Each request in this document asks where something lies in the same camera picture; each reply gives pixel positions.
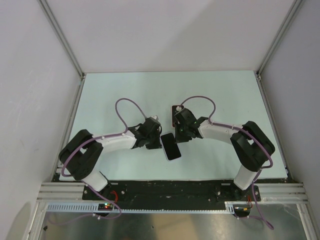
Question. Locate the grey slotted cable duct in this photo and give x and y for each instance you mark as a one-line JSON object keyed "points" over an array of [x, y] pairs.
{"points": [[73, 207]]}

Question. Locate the left aluminium frame post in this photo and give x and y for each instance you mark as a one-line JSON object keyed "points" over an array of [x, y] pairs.
{"points": [[49, 14]]}

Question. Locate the aluminium frame post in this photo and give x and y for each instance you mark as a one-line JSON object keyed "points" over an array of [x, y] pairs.
{"points": [[280, 34], [49, 14]]}

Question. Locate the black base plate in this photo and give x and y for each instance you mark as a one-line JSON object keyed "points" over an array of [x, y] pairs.
{"points": [[123, 190]]}

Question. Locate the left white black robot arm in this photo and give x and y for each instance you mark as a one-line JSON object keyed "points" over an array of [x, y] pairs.
{"points": [[80, 156]]}

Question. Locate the small circuit board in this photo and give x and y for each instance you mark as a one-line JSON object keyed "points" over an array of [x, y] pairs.
{"points": [[105, 206], [242, 211]]}

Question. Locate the left small circuit board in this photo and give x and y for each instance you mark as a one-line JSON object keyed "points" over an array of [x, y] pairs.
{"points": [[105, 206]]}

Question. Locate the right aluminium frame post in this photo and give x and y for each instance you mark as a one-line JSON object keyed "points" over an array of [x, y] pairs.
{"points": [[280, 34]]}

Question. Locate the right small circuit board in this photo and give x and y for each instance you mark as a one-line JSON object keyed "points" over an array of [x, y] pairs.
{"points": [[242, 211]]}

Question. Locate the pink phone case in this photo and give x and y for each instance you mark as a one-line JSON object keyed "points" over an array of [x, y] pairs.
{"points": [[172, 117]]}

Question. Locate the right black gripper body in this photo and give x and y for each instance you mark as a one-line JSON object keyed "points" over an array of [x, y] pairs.
{"points": [[182, 135]]}

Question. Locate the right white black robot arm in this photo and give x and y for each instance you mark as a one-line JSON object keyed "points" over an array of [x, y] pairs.
{"points": [[252, 147]]}

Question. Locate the black phone teal frame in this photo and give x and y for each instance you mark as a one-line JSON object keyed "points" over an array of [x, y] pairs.
{"points": [[170, 149]]}

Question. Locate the black phone purple frame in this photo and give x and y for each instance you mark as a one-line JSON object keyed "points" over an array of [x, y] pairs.
{"points": [[173, 120]]}

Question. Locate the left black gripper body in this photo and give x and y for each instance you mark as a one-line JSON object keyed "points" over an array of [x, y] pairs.
{"points": [[153, 141]]}

